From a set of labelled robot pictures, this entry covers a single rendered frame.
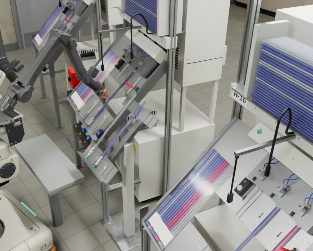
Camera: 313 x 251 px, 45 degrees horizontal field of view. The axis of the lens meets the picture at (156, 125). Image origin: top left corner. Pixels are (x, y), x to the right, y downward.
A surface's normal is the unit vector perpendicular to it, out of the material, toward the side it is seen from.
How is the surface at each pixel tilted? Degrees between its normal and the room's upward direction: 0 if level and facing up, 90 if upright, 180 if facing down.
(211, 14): 90
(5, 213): 0
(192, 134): 90
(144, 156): 90
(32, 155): 0
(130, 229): 90
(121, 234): 0
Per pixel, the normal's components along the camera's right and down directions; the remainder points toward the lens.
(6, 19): 0.61, 0.44
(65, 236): 0.02, -0.84
